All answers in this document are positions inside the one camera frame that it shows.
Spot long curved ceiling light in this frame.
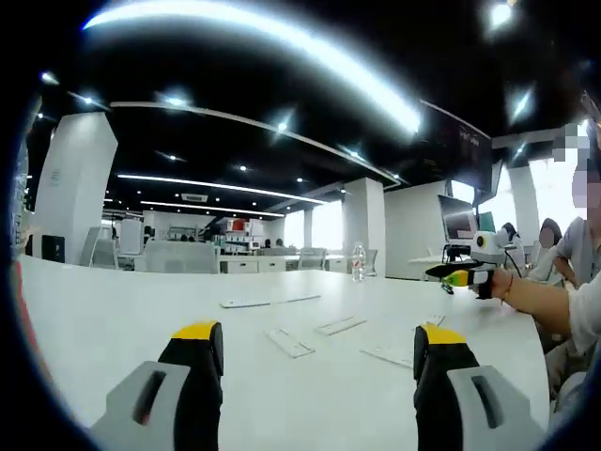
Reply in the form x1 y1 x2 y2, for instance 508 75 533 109
81 4 423 138

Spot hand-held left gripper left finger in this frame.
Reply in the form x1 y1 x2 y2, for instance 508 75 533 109
88 320 224 451

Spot black device under monitor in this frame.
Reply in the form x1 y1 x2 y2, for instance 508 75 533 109
443 243 472 263

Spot white side table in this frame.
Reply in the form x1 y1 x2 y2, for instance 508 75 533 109
407 255 455 282

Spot white socket holder cover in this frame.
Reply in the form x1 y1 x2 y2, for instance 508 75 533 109
270 293 322 304

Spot person's white shirt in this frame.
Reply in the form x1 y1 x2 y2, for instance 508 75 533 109
565 276 601 358

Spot person's grey trousers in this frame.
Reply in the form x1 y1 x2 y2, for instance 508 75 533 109
544 345 601 436

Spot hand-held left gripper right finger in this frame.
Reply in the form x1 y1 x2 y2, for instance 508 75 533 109
412 321 548 451

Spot dark hanging screen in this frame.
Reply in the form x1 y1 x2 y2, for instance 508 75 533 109
419 99 494 190

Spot computer monitor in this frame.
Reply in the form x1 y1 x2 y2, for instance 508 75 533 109
437 194 481 246

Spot white whiteboard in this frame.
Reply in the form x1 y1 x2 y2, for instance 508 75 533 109
118 219 143 257

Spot black box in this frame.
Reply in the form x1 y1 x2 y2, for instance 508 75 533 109
40 234 67 262

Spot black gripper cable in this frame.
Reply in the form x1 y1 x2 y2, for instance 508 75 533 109
502 241 526 279

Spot clear water bottle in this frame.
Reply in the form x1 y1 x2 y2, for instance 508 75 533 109
350 241 367 284

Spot white socket holder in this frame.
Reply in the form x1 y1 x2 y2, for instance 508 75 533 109
314 317 367 336
263 327 316 360
360 345 417 370
219 296 272 310

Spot person's right hand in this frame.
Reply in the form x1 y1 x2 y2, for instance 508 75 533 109
490 270 514 306

